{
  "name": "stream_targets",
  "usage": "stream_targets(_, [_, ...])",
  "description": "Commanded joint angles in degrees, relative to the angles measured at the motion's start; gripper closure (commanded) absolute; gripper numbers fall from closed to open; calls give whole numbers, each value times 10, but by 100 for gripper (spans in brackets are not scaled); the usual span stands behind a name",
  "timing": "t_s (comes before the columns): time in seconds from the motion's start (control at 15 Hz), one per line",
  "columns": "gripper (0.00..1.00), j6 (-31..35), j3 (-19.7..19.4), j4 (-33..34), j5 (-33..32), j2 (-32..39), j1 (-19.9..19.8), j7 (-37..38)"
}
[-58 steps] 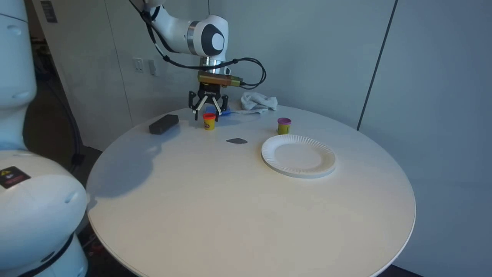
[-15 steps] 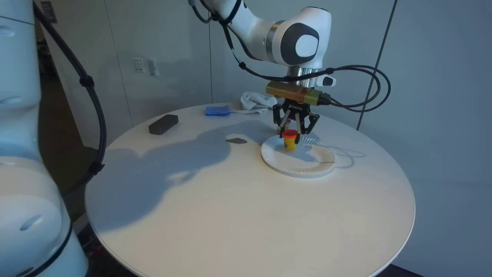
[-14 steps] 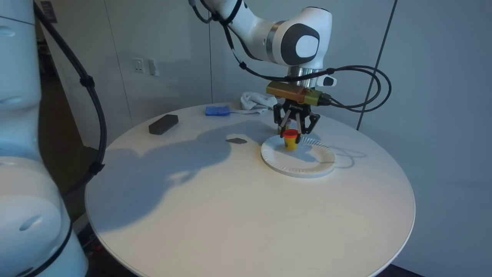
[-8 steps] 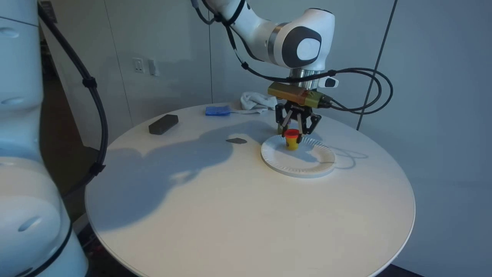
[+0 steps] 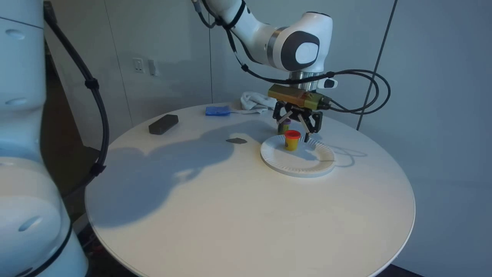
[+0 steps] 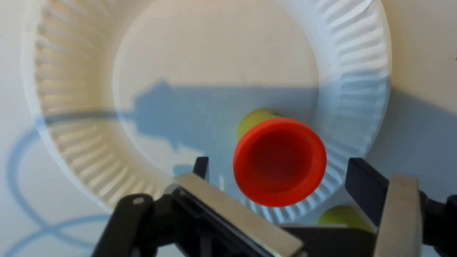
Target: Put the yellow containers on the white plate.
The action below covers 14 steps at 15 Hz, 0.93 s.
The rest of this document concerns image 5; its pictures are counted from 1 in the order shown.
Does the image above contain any crumpled white cloth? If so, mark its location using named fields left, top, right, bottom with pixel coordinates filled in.
left=239, top=91, right=279, bottom=114

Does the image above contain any white paper plate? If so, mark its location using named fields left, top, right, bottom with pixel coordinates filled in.
left=260, top=134, right=339, bottom=180

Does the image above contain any yellow container with red lid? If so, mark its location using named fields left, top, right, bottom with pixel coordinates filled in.
left=283, top=128, right=303, bottom=152

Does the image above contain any thin black camera cable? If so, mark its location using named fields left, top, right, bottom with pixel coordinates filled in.
left=191, top=0, right=392, bottom=117

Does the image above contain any black rectangular block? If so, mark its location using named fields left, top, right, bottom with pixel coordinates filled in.
left=148, top=114, right=180, bottom=137

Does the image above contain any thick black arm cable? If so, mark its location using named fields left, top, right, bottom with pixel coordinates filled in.
left=42, top=0, right=113, bottom=181

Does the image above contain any yellow-green wrist camera box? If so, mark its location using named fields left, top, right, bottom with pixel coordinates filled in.
left=266, top=83, right=332, bottom=112

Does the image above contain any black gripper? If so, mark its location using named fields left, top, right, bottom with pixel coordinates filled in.
left=272, top=98, right=325, bottom=145

